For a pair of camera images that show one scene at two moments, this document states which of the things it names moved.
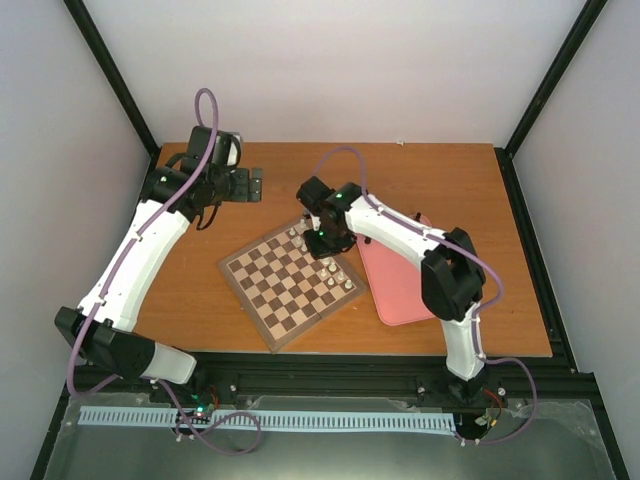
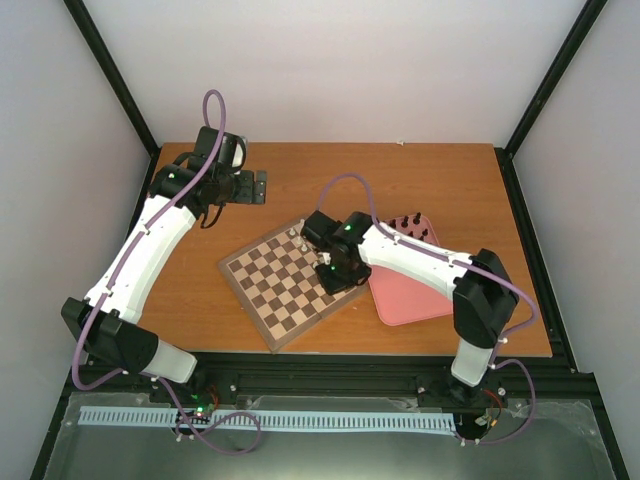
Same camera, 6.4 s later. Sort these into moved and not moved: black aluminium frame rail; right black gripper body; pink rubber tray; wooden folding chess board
Moved: right black gripper body
Not moved: pink rubber tray; wooden folding chess board; black aluminium frame rail
